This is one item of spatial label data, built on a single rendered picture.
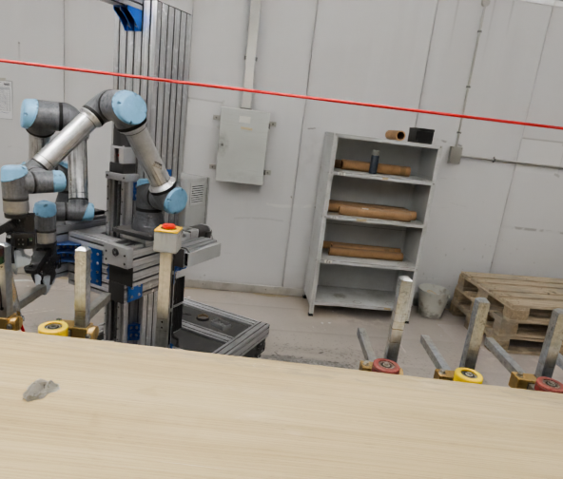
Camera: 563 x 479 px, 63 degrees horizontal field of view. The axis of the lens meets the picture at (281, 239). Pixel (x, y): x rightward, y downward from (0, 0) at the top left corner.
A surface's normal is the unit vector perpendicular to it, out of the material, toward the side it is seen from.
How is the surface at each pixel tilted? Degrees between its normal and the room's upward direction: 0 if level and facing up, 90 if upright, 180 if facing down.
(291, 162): 90
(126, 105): 83
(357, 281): 90
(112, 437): 0
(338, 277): 90
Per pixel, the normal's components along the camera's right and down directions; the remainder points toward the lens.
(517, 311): 0.16, 0.26
